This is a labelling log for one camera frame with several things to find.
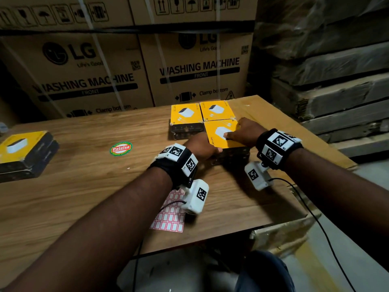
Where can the person's right hand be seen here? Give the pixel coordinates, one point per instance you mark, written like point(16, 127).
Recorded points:
point(249, 132)

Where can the person's left hand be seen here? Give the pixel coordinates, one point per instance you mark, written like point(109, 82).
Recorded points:
point(202, 147)

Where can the sheet of red-bordered labels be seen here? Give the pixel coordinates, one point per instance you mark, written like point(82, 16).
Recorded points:
point(170, 222)

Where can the group of yellow boxes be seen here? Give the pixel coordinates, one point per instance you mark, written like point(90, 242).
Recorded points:
point(36, 136)

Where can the person's right forearm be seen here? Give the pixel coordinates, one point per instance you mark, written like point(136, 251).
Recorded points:
point(334, 191)

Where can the person's left forearm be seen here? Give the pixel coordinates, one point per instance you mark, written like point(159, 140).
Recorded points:
point(91, 240)

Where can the person's right leg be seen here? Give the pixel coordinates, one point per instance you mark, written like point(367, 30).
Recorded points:
point(264, 273)

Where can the flat brown cardboard sheet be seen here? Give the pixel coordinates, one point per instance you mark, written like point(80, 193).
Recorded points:
point(273, 112)

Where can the round green red sticker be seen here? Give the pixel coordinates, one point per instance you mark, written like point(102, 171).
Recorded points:
point(121, 149)

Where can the plastic wrapped cardboard stack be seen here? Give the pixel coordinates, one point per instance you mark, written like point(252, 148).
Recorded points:
point(328, 72)

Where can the plastic wrapped flat carton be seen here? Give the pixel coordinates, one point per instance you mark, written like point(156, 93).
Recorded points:
point(282, 231)

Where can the black stretch wrap band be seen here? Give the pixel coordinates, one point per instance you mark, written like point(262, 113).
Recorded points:
point(152, 28)

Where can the stack of large printed cartons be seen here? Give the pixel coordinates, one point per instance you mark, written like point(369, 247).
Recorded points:
point(91, 72)

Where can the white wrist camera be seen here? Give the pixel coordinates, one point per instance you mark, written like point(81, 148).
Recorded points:
point(194, 199)
point(258, 176)

